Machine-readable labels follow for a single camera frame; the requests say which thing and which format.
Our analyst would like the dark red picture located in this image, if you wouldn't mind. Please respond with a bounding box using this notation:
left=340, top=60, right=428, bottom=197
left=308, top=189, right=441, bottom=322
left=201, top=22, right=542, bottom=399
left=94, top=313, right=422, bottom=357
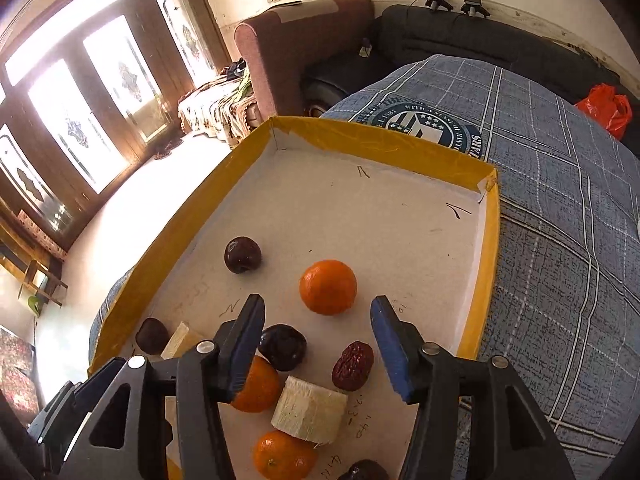
left=0, top=325, right=42, bottom=413

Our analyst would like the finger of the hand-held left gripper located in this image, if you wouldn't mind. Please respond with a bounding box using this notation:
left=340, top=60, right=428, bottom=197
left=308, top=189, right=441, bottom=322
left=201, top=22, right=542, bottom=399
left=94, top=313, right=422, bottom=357
left=27, top=382, right=83, bottom=463
left=70, top=357, right=128, bottom=416

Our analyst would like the brown armchair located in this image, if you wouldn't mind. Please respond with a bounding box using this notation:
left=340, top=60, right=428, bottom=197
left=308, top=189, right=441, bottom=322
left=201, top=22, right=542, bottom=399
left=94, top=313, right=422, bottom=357
left=233, top=0, right=376, bottom=122

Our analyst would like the small white sugarcane piece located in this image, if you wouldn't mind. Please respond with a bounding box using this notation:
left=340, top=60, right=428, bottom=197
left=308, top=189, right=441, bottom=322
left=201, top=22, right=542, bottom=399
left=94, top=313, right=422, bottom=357
left=160, top=321, right=207, bottom=360

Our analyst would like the wooden glass door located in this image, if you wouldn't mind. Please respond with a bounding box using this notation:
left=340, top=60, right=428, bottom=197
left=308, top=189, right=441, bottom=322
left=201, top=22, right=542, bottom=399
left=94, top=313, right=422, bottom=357
left=0, top=0, right=236, bottom=257

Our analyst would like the blue plaid blanket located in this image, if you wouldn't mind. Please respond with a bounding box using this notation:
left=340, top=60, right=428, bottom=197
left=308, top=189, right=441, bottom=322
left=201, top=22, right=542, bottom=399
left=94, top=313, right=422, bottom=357
left=89, top=54, right=640, bottom=480

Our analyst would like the red plastic bag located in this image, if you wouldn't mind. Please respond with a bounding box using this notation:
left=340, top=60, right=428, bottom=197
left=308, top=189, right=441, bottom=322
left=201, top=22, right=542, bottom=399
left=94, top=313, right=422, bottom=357
left=574, top=83, right=634, bottom=142

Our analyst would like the patterned seat cloth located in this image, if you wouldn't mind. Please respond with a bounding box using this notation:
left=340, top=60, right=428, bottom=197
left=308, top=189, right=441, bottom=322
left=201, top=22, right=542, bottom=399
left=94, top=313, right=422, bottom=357
left=177, top=66, right=264, bottom=150

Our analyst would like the yellow cardboard tray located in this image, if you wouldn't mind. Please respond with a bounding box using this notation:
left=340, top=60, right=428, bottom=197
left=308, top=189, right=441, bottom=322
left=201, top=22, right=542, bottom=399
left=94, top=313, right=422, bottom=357
left=87, top=116, right=501, bottom=480

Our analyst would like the large round sugarcane piece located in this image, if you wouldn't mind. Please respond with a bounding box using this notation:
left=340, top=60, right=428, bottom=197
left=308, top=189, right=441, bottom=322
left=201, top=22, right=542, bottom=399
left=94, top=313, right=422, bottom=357
left=270, top=375, right=349, bottom=446

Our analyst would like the red jujube date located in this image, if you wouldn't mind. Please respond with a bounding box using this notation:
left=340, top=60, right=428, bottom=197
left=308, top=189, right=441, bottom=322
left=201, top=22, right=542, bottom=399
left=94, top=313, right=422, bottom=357
left=332, top=341, right=375, bottom=393

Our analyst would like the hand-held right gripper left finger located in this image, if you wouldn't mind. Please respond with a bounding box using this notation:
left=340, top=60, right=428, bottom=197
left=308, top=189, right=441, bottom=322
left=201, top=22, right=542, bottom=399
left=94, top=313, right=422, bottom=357
left=57, top=294, right=267, bottom=480

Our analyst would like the orange mandarin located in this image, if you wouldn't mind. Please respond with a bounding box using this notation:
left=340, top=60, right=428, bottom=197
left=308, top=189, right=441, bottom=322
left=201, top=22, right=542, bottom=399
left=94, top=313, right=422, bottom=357
left=253, top=430, right=319, bottom=480
left=231, top=355, right=284, bottom=414
left=299, top=259, right=359, bottom=317

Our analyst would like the dark red plum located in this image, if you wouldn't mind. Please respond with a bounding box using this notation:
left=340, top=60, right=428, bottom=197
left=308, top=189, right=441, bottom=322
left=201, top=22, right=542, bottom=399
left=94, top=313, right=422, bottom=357
left=336, top=459, right=390, bottom=480
left=135, top=317, right=171, bottom=355
left=223, top=236, right=263, bottom=275
left=257, top=324, right=308, bottom=372

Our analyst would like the wooden shelf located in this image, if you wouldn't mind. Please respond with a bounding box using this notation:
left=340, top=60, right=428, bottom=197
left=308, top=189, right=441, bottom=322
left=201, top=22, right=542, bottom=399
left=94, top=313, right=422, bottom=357
left=0, top=210, right=69, bottom=307

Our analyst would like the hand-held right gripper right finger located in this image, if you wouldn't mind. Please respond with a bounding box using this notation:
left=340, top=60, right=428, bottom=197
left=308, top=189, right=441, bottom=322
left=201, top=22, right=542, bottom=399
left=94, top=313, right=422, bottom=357
left=370, top=296, right=563, bottom=480

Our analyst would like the black sofa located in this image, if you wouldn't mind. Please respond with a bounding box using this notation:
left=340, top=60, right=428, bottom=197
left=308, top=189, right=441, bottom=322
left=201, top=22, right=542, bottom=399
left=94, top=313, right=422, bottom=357
left=301, top=4, right=626, bottom=117

